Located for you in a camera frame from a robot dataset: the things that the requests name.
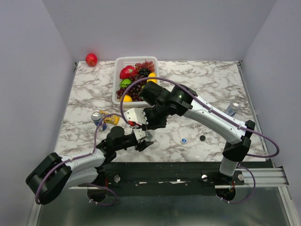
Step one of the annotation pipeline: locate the yellow mango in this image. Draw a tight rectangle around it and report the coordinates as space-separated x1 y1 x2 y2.
147 73 157 83

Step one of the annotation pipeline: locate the clear plastic bottle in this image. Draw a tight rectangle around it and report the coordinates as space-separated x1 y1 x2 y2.
145 131 153 140

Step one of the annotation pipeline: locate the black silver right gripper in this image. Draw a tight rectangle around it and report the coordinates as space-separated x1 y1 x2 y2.
138 103 168 131

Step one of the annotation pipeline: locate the dark grape bunch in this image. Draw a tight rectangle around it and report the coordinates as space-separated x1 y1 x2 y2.
138 68 152 77

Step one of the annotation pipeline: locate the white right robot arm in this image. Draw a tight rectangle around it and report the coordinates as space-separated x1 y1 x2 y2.
124 81 255 185

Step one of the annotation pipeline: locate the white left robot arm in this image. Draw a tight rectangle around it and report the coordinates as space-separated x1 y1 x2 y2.
25 126 153 205

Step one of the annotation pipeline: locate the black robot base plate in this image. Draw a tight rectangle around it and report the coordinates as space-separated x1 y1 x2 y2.
77 161 275 197

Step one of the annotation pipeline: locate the silver blue drink can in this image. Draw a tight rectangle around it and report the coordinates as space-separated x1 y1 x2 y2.
225 102 240 117

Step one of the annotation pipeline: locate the red grape bunch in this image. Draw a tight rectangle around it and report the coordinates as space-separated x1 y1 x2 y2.
116 61 155 102

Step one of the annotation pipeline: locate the black bottle cap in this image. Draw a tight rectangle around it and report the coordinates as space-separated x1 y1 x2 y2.
199 135 206 141

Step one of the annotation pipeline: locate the yellow M&M candy bag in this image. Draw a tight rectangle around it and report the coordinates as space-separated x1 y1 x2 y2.
99 111 120 125

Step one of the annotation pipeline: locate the blue white bottle cap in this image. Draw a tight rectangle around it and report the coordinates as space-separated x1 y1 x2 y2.
181 138 187 144

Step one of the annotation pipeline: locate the red dragon fruit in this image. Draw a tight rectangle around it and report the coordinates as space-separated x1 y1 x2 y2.
119 65 138 80

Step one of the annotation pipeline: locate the red apple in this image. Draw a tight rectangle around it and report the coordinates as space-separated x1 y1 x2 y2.
85 53 98 67

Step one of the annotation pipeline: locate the white plastic fruit basket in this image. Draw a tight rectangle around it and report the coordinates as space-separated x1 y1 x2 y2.
112 56 159 108

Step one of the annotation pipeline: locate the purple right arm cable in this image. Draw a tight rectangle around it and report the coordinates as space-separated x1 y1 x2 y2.
119 77 280 205

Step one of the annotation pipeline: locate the red bull can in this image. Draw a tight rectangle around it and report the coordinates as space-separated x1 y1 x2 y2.
91 112 107 131

